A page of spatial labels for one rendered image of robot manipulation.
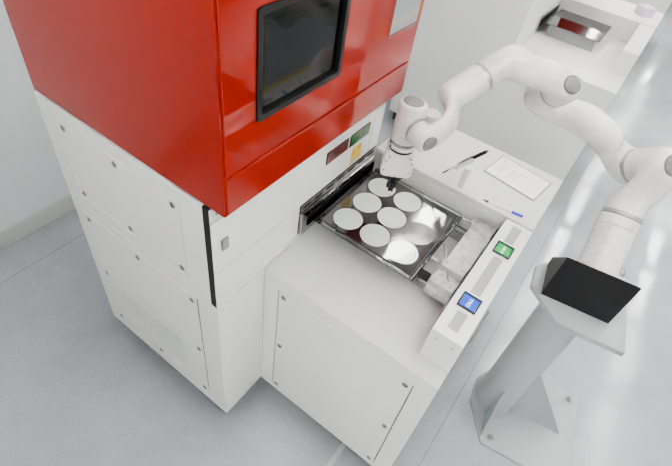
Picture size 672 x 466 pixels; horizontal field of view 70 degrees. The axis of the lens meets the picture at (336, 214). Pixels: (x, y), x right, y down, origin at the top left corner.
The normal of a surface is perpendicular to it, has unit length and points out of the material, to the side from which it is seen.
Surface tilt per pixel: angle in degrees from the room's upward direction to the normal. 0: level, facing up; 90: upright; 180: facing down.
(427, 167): 0
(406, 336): 0
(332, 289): 0
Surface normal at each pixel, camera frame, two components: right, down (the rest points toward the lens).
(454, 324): 0.12, -0.70
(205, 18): -0.58, 0.52
